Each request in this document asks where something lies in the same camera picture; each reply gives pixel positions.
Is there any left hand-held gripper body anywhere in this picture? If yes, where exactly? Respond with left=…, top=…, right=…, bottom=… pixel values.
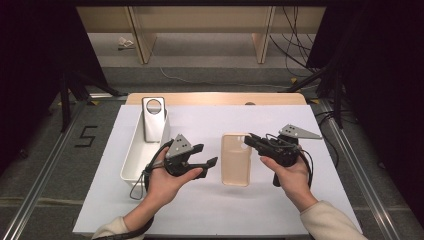
left=163, top=133, right=210, bottom=180

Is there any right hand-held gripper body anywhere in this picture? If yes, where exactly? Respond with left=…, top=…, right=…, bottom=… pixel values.
left=258, top=123, right=324, bottom=188

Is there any beige pink phone case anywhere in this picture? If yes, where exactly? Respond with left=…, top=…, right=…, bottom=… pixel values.
left=220, top=132, right=253, bottom=188

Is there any clear grey phone case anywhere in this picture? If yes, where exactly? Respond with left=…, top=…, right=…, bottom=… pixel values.
left=141, top=96, right=168, bottom=144

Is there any white storage box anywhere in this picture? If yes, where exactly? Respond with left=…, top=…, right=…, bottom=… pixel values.
left=119, top=106, right=172, bottom=192

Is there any person's right hand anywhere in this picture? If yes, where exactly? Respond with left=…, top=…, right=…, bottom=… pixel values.
left=259, top=153, right=319, bottom=213

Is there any person's left hand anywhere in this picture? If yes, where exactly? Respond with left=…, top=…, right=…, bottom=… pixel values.
left=141, top=146, right=204, bottom=215

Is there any white table mat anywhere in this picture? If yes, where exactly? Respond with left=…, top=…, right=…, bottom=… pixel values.
left=72, top=104, right=364, bottom=236

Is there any wooden table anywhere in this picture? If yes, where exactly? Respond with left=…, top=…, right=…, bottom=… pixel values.
left=124, top=92, right=308, bottom=106

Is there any black metal stand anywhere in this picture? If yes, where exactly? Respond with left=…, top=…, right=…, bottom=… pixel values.
left=285, top=49, right=345, bottom=130
left=59, top=68, right=129, bottom=134

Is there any crumpled white paper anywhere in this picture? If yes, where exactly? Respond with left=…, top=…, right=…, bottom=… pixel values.
left=117, top=36, right=135, bottom=52

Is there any beige desk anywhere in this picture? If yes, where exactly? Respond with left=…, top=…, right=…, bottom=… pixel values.
left=75, top=5, right=327, bottom=65

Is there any black curtain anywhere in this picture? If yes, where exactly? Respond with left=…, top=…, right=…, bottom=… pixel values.
left=0, top=0, right=109, bottom=176
left=305, top=0, right=424, bottom=228

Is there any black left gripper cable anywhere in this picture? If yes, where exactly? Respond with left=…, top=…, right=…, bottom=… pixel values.
left=94, top=139, right=176, bottom=240

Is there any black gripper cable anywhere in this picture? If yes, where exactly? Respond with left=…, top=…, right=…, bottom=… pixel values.
left=264, top=133, right=315, bottom=189
left=94, top=139, right=176, bottom=240

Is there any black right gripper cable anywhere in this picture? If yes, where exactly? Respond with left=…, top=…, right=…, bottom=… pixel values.
left=264, top=133, right=315, bottom=189

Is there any thin white floor cable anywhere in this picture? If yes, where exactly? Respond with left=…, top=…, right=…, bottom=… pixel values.
left=159, top=67, right=292, bottom=90

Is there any thin grey cord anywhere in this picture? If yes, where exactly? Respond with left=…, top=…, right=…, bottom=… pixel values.
left=129, top=168, right=149, bottom=202

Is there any metal floor rail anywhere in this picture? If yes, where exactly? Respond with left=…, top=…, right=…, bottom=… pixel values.
left=318, top=99, right=401, bottom=240
left=87, top=92, right=129, bottom=101
left=0, top=99, right=88, bottom=240

